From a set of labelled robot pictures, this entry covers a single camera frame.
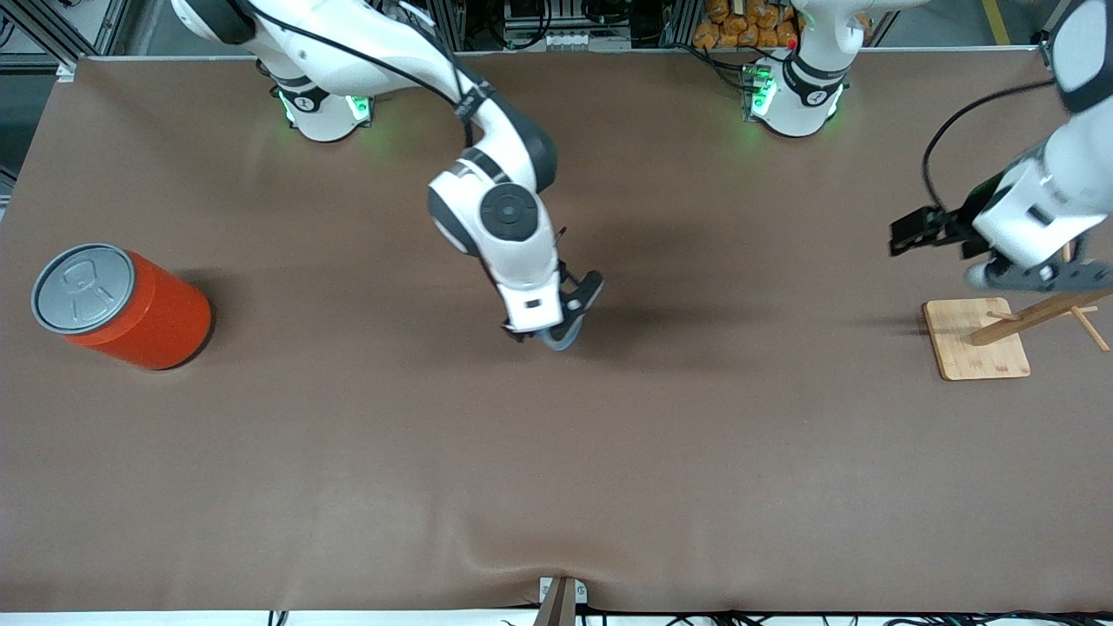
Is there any light blue plastic cup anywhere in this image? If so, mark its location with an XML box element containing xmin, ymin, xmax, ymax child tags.
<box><xmin>541</xmin><ymin>316</ymin><xmax>585</xmax><ymax>352</ymax></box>

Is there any wooden cup rack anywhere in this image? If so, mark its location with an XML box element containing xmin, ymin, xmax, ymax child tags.
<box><xmin>922</xmin><ymin>242</ymin><xmax>1113</xmax><ymax>383</ymax></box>

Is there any white power strip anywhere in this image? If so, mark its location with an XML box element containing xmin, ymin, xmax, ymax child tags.
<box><xmin>535</xmin><ymin>30</ymin><xmax>633</xmax><ymax>50</ymax></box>

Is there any bag of orange snacks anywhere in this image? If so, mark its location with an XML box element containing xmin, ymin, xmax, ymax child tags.
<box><xmin>692</xmin><ymin>0</ymin><xmax>802</xmax><ymax>50</ymax></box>

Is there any orange can with grey lid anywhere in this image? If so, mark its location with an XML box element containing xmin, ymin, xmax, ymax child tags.
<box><xmin>30</xmin><ymin>243</ymin><xmax>213</xmax><ymax>372</ymax></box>

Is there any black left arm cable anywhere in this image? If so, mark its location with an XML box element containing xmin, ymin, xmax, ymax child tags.
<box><xmin>921</xmin><ymin>78</ymin><xmax>1060</xmax><ymax>215</ymax></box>

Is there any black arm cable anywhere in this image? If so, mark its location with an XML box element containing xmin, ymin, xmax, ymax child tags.
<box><xmin>243</xmin><ymin>0</ymin><xmax>490</xmax><ymax>149</ymax></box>
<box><xmin>921</xmin><ymin>78</ymin><xmax>1060</xmax><ymax>215</ymax></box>

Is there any black base cable bundle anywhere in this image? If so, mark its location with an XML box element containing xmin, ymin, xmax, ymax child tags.
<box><xmin>681</xmin><ymin>41</ymin><xmax>759</xmax><ymax>93</ymax></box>

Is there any table edge clamp bracket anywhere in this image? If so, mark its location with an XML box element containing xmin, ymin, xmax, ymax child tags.
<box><xmin>531</xmin><ymin>576</ymin><xmax>589</xmax><ymax>626</ymax></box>

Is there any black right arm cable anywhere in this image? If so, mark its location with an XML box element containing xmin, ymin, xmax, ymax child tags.
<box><xmin>243</xmin><ymin>0</ymin><xmax>490</xmax><ymax>149</ymax></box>

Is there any aluminium frame profile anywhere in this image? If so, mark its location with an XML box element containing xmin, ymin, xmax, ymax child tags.
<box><xmin>0</xmin><ymin>0</ymin><xmax>133</xmax><ymax>72</ymax></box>

